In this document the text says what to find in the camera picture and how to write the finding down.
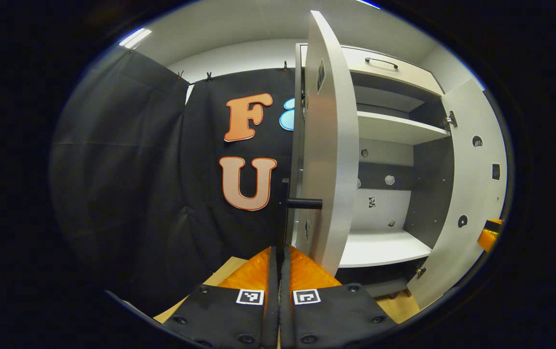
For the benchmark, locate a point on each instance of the beige cabinet drawer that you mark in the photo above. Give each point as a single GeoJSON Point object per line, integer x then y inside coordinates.
{"type": "Point", "coordinates": [404, 72]}

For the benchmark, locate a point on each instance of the row of black clips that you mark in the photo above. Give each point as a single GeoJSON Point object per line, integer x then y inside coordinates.
{"type": "Point", "coordinates": [208, 76]}

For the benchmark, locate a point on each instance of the beige double-door shoe cabinet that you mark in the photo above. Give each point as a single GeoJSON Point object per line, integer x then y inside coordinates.
{"type": "Point", "coordinates": [430, 194]}

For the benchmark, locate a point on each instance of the black backdrop cloth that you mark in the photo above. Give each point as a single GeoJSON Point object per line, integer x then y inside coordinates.
{"type": "Point", "coordinates": [137, 169]}

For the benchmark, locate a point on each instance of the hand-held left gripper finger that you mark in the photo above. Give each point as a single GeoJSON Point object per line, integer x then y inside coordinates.
{"type": "Point", "coordinates": [285, 315]}
{"type": "Point", "coordinates": [273, 310]}

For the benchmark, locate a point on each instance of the beige cabinet door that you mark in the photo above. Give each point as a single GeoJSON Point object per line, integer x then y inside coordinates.
{"type": "Point", "coordinates": [471, 194]}
{"type": "Point", "coordinates": [331, 145]}

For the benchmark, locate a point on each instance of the metal door hinge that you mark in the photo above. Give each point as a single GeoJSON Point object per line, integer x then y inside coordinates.
{"type": "Point", "coordinates": [451, 119]}
{"type": "Point", "coordinates": [421, 272]}

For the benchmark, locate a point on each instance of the ceiling light panel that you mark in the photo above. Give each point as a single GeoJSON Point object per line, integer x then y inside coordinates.
{"type": "Point", "coordinates": [135, 37]}

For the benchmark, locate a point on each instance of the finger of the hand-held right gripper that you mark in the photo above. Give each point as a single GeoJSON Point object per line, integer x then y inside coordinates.
{"type": "Point", "coordinates": [488, 237]}

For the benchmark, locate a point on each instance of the white cabinet shelf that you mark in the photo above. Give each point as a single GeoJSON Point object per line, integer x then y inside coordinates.
{"type": "Point", "coordinates": [394, 128]}
{"type": "Point", "coordinates": [379, 247]}

